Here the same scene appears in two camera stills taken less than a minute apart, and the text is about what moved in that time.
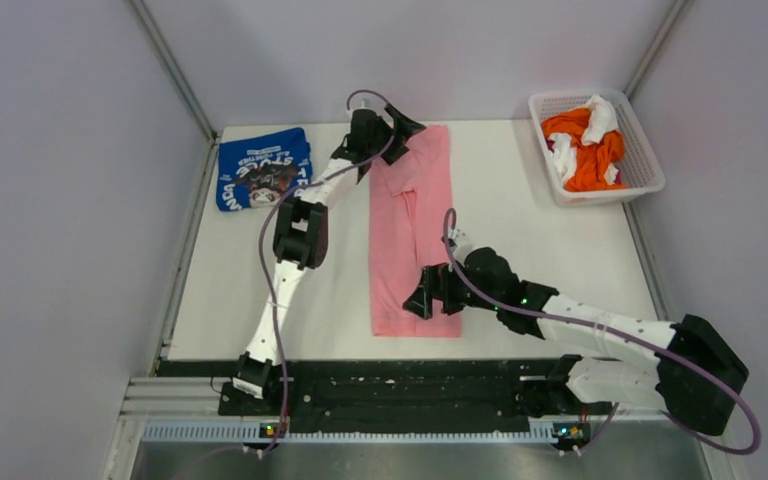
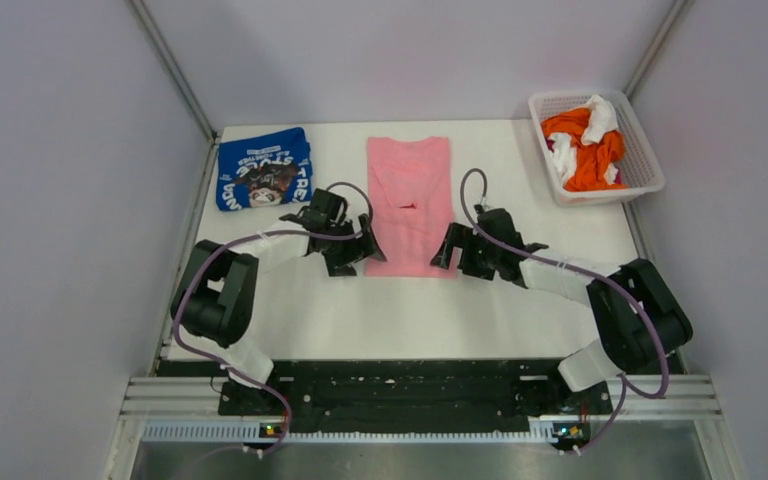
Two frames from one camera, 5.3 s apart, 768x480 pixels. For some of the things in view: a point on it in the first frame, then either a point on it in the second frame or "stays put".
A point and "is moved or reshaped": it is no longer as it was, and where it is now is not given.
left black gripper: x=406 y=128 to x=339 y=264
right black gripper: x=436 y=282 to x=462 y=236
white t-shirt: x=603 y=120 stays put
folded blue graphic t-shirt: x=260 y=170 stays put
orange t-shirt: x=592 y=159 stays put
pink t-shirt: x=409 y=202 is moved or reshaped
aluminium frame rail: x=163 y=52 stays put
